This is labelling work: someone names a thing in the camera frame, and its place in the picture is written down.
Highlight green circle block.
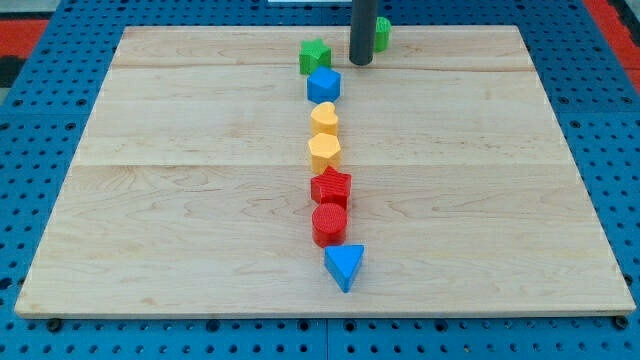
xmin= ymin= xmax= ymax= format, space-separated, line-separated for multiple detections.
xmin=374 ymin=16 xmax=392 ymax=53

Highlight red circle block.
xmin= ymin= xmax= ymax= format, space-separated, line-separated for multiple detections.
xmin=311 ymin=203 xmax=348 ymax=248

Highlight wooden board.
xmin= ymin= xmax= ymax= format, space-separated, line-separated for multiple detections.
xmin=15 ymin=26 xmax=636 ymax=319

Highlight red star block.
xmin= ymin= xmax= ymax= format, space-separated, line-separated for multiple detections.
xmin=310 ymin=166 xmax=352 ymax=209

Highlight yellow hexagon block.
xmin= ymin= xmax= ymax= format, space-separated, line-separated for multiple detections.
xmin=308 ymin=133 xmax=342 ymax=174

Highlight yellow heart block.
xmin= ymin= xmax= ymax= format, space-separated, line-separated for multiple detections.
xmin=310 ymin=102 xmax=339 ymax=136

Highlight blue triangle block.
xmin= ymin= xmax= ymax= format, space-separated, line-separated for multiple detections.
xmin=324 ymin=244 xmax=365 ymax=293

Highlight blue cube block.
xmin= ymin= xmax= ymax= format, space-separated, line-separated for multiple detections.
xmin=307 ymin=66 xmax=342 ymax=104

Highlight green star block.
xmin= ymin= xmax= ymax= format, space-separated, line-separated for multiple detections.
xmin=298 ymin=38 xmax=332 ymax=75

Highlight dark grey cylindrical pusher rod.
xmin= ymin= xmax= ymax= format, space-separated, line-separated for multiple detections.
xmin=349 ymin=0 xmax=378 ymax=66

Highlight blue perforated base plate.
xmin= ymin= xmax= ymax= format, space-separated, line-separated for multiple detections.
xmin=1 ymin=0 xmax=639 ymax=359

